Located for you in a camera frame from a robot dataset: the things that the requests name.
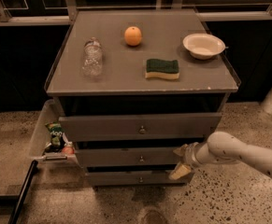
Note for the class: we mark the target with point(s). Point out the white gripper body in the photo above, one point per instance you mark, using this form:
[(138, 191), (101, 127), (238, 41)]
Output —
[(190, 157)]

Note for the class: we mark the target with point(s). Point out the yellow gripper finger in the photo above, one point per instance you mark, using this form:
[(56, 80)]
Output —
[(180, 151), (180, 170)]

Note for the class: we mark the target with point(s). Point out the grey drawer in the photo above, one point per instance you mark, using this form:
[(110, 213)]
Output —
[(127, 156), (137, 127), (134, 178)]

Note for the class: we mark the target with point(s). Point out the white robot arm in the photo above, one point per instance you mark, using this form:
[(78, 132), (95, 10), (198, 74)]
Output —
[(220, 148)]

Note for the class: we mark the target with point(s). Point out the grey top drawer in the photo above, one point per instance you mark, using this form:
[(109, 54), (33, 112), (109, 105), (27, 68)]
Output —
[(137, 127)]

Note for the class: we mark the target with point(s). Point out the grey drawer cabinet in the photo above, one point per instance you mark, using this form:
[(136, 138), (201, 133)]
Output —
[(122, 89)]

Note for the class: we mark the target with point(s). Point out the grey bottom drawer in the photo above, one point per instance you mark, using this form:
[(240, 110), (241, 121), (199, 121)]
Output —
[(134, 178)]

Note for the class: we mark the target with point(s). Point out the green yellow sponge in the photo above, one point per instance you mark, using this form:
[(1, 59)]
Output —
[(156, 68)]

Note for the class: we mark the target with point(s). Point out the white bowl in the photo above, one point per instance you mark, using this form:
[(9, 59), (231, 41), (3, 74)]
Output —
[(203, 46)]

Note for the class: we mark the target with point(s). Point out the red round item in bin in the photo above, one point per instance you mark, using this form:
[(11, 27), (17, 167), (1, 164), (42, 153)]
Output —
[(68, 149)]

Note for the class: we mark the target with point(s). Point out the green snack bag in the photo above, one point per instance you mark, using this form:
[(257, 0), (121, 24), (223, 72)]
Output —
[(56, 136)]

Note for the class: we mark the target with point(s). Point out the orange fruit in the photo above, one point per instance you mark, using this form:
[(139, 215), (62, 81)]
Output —
[(132, 36)]

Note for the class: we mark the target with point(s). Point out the clear plastic water bottle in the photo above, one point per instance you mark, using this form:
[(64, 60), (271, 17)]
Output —
[(93, 58)]

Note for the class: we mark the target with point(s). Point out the clear plastic storage bin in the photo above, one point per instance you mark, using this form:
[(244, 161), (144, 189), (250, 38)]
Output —
[(41, 137)]

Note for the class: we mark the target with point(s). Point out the black pole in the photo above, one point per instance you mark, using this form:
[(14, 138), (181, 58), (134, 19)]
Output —
[(24, 190)]

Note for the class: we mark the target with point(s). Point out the metal railing frame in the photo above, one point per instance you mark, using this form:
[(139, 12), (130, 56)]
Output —
[(32, 16)]

